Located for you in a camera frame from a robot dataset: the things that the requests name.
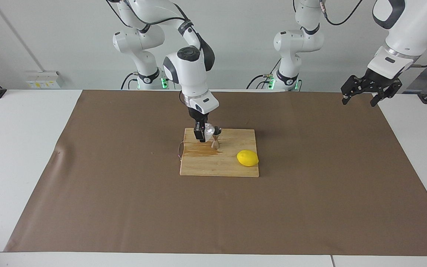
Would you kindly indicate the small clear glass cup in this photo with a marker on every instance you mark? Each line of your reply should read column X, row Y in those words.
column 209, row 131

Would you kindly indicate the yellow lemon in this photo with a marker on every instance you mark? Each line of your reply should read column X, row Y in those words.
column 247, row 158

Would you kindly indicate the steel double jigger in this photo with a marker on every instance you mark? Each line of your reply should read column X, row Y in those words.
column 215, row 144

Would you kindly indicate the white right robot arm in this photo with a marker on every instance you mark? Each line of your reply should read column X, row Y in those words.
column 191, row 74

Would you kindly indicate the wooden cutting board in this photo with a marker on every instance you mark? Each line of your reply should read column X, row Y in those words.
column 217, row 167

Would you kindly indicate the white wall socket box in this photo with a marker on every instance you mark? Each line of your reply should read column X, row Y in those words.
column 45, row 79

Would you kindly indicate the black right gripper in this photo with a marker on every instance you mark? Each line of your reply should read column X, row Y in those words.
column 198, row 118

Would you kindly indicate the brown paper table mat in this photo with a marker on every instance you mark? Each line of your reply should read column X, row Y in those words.
column 124, row 204

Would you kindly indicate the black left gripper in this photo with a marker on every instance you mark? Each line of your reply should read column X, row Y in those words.
column 378, row 79

